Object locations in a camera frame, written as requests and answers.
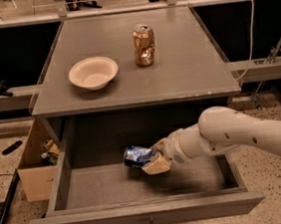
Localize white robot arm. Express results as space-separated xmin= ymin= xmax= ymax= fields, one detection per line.
xmin=142 ymin=107 xmax=281 ymax=175

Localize black marker on floor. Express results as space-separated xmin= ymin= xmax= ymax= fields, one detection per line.
xmin=2 ymin=140 xmax=23 ymax=155

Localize cardboard box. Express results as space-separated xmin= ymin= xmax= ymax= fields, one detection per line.
xmin=17 ymin=119 xmax=57 ymax=202

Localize crushed gold soda can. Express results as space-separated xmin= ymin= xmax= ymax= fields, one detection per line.
xmin=133 ymin=24 xmax=155 ymax=67

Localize items in cardboard box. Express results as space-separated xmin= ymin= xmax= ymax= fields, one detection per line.
xmin=41 ymin=139 xmax=60 ymax=165

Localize white bowl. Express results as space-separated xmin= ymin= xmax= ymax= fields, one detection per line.
xmin=69 ymin=56 xmax=119 ymax=91

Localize grey cabinet counter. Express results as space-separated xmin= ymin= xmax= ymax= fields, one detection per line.
xmin=31 ymin=6 xmax=240 ymax=138

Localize blue pepsi can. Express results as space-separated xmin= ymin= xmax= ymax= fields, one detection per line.
xmin=123 ymin=145 xmax=156 ymax=168

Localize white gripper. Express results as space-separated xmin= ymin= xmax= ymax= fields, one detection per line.
xmin=142 ymin=128 xmax=191 ymax=175

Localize white cable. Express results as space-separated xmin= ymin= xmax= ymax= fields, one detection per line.
xmin=226 ymin=0 xmax=264 ymax=82

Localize grey open drawer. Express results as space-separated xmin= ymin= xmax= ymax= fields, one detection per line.
xmin=18 ymin=96 xmax=268 ymax=224

